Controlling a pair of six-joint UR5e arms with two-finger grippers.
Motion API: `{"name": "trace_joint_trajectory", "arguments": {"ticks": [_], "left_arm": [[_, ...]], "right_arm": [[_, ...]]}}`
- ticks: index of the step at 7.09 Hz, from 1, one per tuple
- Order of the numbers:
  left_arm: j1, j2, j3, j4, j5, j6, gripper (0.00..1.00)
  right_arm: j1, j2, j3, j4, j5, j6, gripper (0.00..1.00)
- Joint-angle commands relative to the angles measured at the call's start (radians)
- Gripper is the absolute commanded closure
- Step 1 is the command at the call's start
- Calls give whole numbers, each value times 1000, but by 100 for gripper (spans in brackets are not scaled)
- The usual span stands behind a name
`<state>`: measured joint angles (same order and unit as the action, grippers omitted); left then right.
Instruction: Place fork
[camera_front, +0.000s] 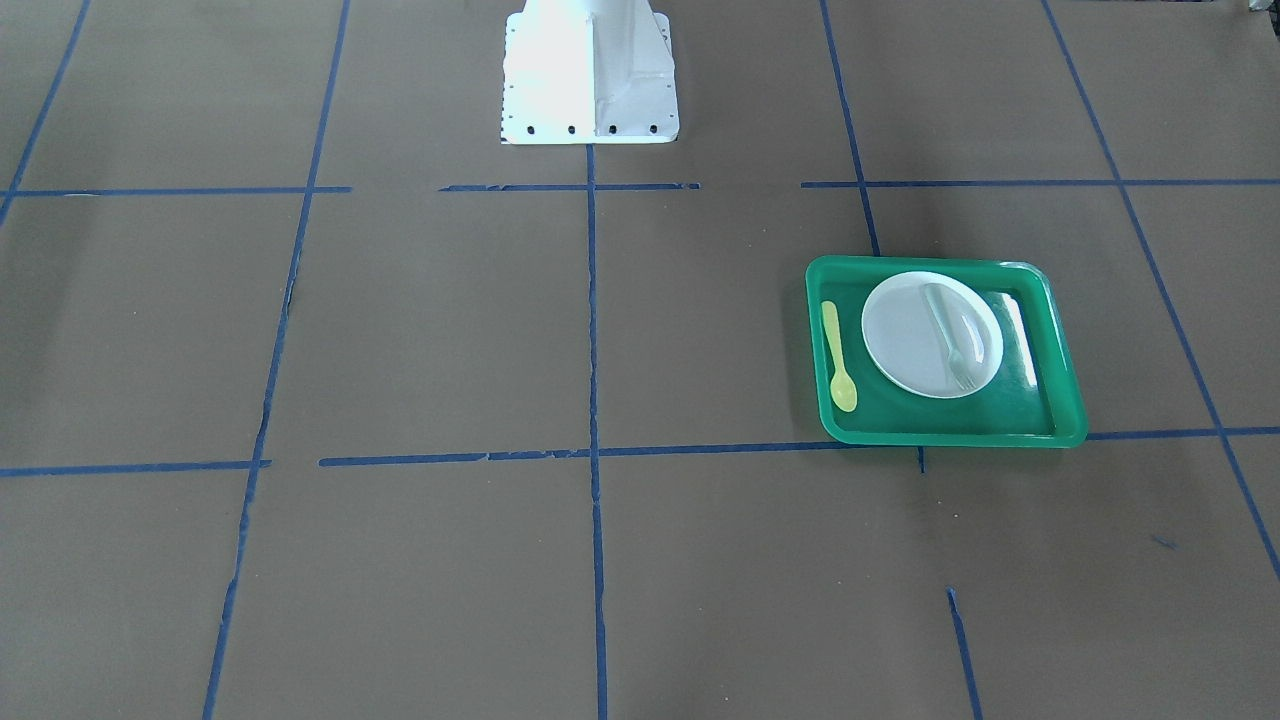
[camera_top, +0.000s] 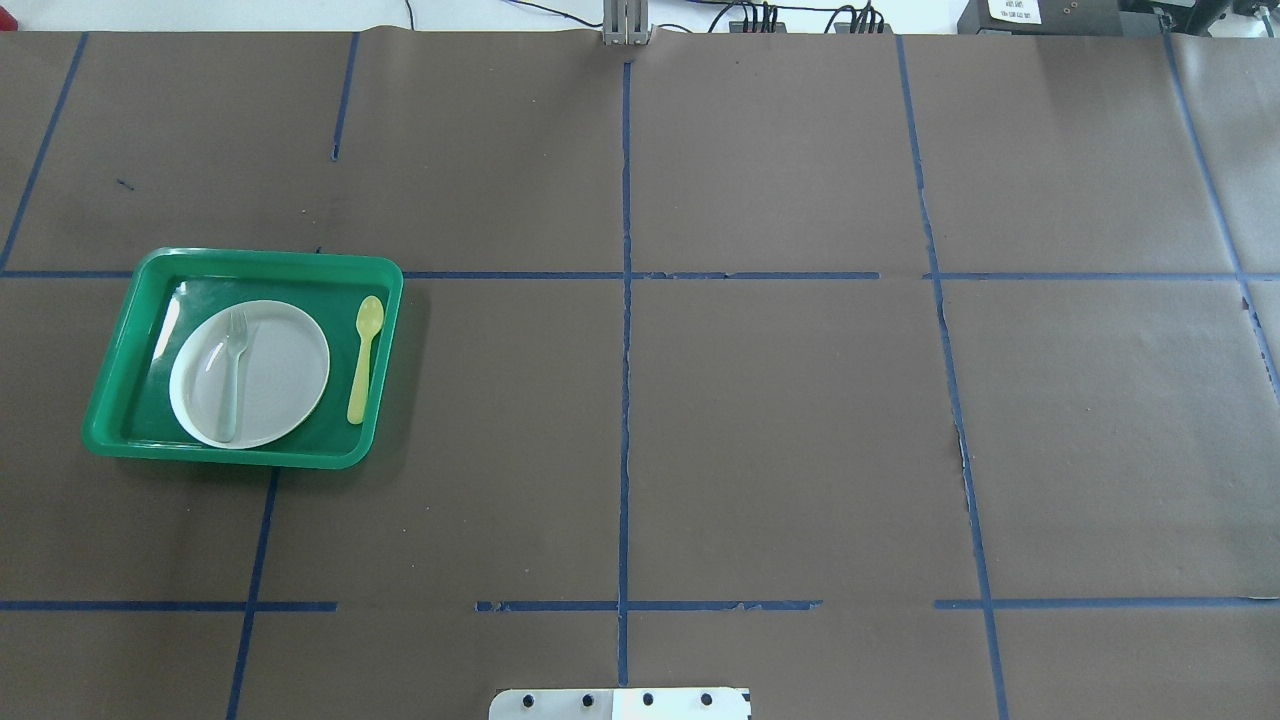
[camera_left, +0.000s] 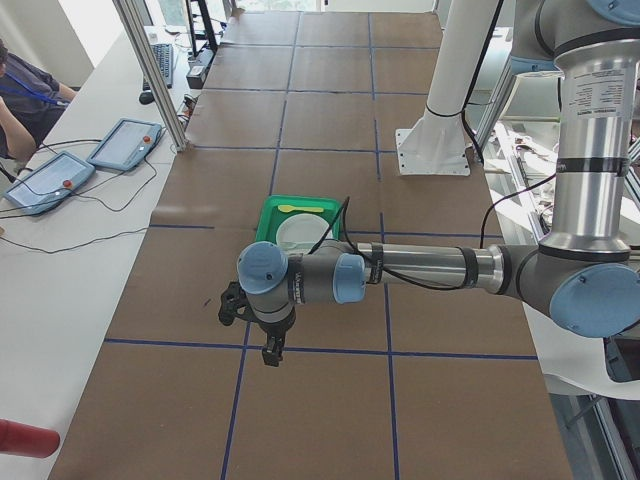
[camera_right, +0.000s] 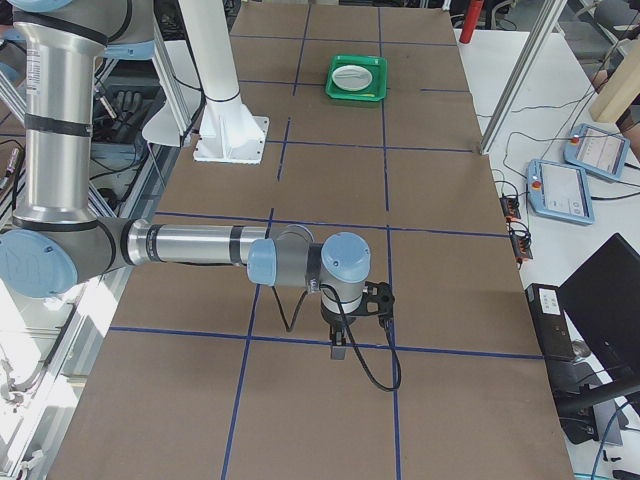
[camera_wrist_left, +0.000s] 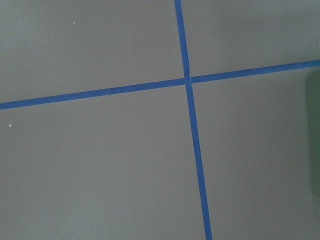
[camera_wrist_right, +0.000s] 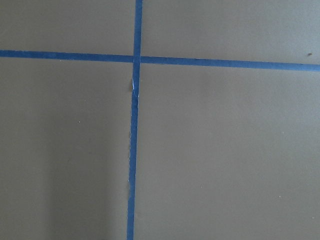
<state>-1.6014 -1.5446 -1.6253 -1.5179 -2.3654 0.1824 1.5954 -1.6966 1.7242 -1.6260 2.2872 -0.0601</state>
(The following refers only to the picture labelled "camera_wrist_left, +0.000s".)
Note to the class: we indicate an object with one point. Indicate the green plastic tray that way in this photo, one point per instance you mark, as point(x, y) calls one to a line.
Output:
point(312, 99)

